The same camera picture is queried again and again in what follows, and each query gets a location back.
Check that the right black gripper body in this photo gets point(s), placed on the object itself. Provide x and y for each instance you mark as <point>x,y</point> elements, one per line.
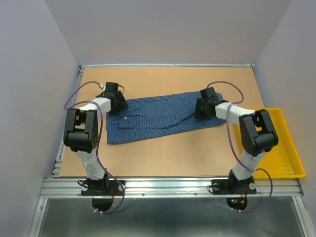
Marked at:
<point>204,115</point>

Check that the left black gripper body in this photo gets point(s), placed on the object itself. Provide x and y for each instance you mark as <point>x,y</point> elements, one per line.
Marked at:
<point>112,112</point>

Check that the blue plaid long sleeve shirt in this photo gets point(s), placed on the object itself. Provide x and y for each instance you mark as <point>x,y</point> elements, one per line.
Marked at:
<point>153,117</point>

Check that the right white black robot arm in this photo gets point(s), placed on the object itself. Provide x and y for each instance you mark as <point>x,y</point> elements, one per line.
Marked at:
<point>258,137</point>

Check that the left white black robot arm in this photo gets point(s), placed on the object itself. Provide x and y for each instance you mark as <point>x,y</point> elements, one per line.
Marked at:
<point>83,131</point>

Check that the yellow plastic tray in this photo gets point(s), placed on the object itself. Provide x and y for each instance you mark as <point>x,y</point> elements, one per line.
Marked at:
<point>283,161</point>

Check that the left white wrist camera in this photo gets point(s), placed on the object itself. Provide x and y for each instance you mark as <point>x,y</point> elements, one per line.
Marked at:
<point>102,86</point>

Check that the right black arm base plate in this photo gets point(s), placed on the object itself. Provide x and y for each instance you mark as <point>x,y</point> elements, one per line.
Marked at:
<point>226,187</point>

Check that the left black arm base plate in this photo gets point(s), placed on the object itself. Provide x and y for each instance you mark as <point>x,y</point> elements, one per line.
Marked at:
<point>114,189</point>

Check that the aluminium front rail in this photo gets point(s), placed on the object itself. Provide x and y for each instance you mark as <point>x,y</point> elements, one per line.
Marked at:
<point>174,187</point>

